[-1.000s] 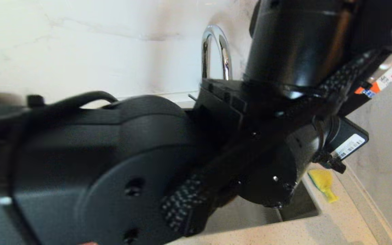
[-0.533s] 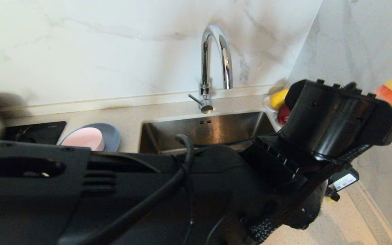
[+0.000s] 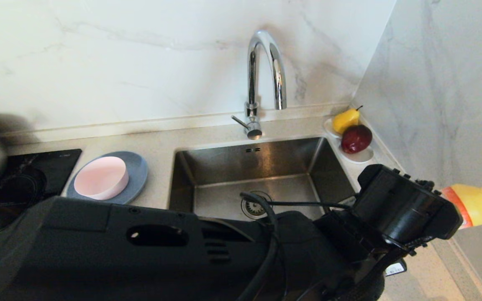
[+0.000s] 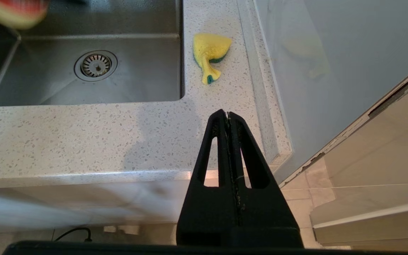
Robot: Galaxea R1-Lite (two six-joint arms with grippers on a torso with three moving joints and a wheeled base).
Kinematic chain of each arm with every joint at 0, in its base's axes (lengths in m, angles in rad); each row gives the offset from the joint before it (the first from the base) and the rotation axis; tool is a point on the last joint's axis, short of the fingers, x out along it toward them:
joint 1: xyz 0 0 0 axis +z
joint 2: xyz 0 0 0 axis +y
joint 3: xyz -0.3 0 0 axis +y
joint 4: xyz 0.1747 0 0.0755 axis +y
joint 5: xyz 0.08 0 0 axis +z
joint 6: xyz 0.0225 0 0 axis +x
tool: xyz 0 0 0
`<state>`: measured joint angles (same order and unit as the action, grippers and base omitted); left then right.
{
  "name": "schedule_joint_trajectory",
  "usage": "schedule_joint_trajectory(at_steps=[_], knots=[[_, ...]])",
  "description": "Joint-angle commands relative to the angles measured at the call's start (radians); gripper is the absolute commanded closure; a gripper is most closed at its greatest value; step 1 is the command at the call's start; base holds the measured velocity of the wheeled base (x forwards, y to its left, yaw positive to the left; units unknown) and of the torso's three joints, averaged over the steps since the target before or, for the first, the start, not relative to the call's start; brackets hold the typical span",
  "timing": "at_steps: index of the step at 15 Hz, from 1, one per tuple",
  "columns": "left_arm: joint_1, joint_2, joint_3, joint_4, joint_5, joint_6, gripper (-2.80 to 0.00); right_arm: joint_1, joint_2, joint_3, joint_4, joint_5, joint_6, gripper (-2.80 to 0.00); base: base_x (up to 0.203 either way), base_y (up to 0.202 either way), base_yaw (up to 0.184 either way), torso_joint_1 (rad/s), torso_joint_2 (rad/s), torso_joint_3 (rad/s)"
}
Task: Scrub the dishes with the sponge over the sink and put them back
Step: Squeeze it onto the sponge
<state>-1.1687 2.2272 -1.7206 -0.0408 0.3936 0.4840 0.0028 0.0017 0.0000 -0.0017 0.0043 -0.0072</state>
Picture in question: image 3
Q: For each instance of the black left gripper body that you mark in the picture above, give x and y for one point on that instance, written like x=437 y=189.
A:
x=400 y=209

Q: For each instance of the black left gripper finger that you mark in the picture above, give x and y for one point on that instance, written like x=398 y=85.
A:
x=395 y=267

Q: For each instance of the orange dish soap bottle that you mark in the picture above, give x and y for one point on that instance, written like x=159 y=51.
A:
x=479 y=202

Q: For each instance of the chrome gooseneck faucet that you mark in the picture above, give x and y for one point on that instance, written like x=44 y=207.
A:
x=252 y=83

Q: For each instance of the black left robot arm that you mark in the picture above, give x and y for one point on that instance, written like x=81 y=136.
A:
x=98 y=259

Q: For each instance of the metal sink drain strainer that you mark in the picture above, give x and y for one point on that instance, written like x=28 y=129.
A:
x=254 y=207

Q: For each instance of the stainless steel sink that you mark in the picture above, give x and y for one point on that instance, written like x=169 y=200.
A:
x=220 y=184

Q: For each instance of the white fruit dish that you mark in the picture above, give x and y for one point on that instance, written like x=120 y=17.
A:
x=361 y=157

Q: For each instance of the red apple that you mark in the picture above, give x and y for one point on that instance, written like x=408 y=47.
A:
x=356 y=139

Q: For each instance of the yellow pear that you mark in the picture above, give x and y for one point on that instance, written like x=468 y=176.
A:
x=344 y=120

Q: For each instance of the blue grey plate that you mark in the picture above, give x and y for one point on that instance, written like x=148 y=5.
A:
x=137 y=171

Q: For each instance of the pink bowl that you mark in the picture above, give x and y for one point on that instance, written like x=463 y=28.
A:
x=101 y=177

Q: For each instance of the black induction cooktop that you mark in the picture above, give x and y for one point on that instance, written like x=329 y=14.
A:
x=52 y=167

